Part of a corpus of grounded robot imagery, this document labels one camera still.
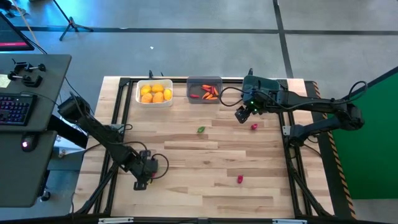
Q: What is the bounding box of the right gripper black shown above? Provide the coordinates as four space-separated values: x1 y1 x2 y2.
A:
235 90 280 124

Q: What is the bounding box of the dark teal plastic basket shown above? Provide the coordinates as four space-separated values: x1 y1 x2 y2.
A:
242 75 282 103

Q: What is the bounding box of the white plastic basket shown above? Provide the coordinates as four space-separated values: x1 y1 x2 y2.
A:
135 78 174 108

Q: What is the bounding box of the grey translucent plastic basket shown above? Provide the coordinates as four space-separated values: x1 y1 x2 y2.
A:
186 77 223 105

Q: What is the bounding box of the white paper sheet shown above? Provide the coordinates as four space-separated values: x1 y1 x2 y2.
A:
54 116 94 155

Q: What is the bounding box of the green screen panel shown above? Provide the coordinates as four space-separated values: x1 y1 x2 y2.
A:
325 65 398 200

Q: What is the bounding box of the black computer mouse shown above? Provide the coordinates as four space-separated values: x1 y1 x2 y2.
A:
21 134 39 153

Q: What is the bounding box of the dark grey desk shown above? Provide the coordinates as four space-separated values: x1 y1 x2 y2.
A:
0 54 73 208

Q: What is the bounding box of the black C-clamp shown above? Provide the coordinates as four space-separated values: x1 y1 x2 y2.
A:
6 72 44 88
12 58 47 73

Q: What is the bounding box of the black backlit keyboard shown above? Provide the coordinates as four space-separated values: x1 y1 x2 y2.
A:
0 93 37 126

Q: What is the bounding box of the black tripod stand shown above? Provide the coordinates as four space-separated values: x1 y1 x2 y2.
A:
51 0 94 42

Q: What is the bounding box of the pale sticky note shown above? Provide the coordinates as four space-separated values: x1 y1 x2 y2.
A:
0 73 12 89

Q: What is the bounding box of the black computer monitor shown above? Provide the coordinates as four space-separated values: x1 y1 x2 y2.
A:
0 12 35 52

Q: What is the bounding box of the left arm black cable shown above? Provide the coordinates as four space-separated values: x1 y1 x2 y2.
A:
119 123 170 180

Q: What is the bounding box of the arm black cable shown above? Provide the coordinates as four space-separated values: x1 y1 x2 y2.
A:
219 80 369 108
119 123 170 180

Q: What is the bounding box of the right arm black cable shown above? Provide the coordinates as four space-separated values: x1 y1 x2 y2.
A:
219 80 369 108

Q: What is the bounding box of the silver metal bracket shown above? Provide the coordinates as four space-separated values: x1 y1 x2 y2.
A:
98 217 134 224
272 218 308 224

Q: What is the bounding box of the black aluminium table frame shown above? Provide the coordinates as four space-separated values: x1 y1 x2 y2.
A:
73 76 335 218

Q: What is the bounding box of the black floor cable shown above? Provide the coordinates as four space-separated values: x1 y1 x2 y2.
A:
63 76 82 100

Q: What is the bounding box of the yellow strap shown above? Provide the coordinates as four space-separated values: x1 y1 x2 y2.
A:
11 0 40 47

